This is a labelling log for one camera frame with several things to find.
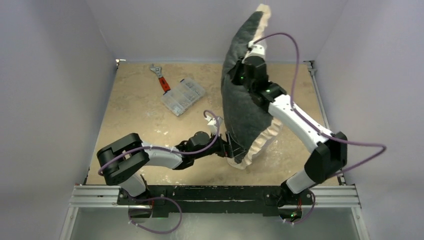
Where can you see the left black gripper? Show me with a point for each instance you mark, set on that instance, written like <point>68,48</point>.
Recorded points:
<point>236,149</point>

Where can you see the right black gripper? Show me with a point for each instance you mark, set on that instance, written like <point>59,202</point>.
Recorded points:
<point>250,67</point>

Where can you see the grey pillow with cream ruffle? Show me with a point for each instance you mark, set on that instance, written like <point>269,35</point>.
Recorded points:
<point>251,127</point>

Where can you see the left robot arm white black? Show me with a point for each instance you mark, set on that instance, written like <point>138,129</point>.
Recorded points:
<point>120,161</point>

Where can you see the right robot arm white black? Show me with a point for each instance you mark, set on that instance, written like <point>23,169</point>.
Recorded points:
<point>328,151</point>

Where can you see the clear plastic screw box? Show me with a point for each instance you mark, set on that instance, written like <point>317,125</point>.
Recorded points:
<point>183,96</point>

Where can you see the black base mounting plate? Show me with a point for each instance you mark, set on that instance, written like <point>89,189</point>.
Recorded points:
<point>267,200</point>

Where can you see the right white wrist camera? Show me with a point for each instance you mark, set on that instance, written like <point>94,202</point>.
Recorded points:
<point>256,50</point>

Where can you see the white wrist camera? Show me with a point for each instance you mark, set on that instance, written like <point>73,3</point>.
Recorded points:
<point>213,123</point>
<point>256,50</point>

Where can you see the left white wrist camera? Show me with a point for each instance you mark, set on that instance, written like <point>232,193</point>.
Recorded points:
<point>213,123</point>

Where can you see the red handled adjustable wrench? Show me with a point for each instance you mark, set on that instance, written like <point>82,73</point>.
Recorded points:
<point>163,83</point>

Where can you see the aluminium frame rail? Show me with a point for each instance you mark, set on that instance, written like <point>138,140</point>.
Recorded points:
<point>284,157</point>

